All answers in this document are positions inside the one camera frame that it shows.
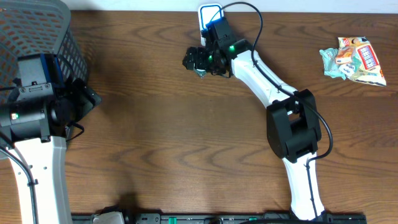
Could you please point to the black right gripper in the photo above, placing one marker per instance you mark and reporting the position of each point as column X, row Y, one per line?
column 196, row 60

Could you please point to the dark green round-logo packet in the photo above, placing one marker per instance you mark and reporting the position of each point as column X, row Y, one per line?
column 201, row 73

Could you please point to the teal wipes packet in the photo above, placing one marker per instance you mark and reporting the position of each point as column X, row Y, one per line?
column 330, row 68

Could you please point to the orange tissue packet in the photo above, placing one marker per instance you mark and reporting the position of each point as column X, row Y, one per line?
column 344, row 55

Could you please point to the teal Kleenex tissue packet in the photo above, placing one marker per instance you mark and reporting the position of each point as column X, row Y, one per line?
column 348, row 69

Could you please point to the yellow snack bag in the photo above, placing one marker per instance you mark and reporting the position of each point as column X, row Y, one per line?
column 369, row 71

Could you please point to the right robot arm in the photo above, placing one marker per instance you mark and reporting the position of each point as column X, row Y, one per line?
column 293, row 128

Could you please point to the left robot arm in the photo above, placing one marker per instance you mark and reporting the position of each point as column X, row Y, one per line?
column 50, row 99

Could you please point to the white barcode scanner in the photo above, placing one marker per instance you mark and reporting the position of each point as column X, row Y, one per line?
column 206, row 14

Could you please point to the dark grey plastic basket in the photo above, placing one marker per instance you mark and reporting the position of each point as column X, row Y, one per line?
column 41, row 27

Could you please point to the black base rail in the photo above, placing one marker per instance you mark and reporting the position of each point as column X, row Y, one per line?
column 119, row 215

